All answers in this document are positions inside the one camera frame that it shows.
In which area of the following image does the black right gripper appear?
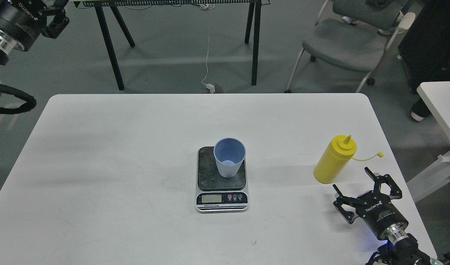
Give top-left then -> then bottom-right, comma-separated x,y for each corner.
333,167 -> 409,241

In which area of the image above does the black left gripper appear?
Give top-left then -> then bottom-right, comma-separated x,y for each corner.
0,0 -> 70,56

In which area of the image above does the yellow squeeze bottle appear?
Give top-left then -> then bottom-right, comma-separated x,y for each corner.
313,135 -> 384,184

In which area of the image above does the blue plastic cup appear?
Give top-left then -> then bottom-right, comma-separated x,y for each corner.
213,138 -> 247,178

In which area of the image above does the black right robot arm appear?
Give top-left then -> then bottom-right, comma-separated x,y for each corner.
333,167 -> 450,265

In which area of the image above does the black digital kitchen scale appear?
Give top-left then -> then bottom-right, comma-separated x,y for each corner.
196,146 -> 249,213

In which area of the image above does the black-legged background table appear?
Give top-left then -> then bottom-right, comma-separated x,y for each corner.
73,0 -> 270,92

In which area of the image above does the grey office chair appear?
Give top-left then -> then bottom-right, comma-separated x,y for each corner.
293,0 -> 415,92

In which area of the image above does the white power adapter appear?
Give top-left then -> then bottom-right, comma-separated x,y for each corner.
206,83 -> 224,94

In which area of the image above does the white cable on floor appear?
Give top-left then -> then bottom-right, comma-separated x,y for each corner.
201,28 -> 212,87

